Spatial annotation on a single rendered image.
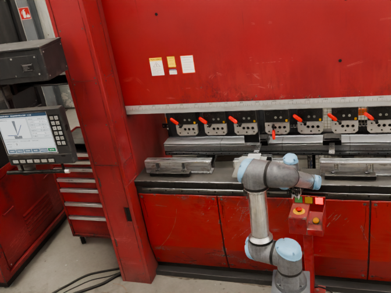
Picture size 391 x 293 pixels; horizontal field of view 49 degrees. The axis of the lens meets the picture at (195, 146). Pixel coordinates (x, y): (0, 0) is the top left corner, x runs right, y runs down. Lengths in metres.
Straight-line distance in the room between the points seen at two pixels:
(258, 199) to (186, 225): 1.28
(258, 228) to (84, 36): 1.53
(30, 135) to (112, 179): 0.66
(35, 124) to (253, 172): 1.38
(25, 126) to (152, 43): 0.92
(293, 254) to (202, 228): 1.21
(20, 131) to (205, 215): 1.33
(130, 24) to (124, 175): 1.00
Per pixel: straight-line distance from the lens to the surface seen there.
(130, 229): 3.22
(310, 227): 2.69
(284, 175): 1.85
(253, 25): 2.56
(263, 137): 3.06
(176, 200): 3.05
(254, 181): 1.88
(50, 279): 3.92
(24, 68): 2.61
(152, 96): 2.87
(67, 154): 2.67
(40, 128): 2.68
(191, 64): 2.71
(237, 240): 3.11
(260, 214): 1.99
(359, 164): 2.84
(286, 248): 2.05
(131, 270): 3.50
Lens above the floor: 2.29
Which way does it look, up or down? 24 degrees down
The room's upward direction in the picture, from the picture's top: 9 degrees counter-clockwise
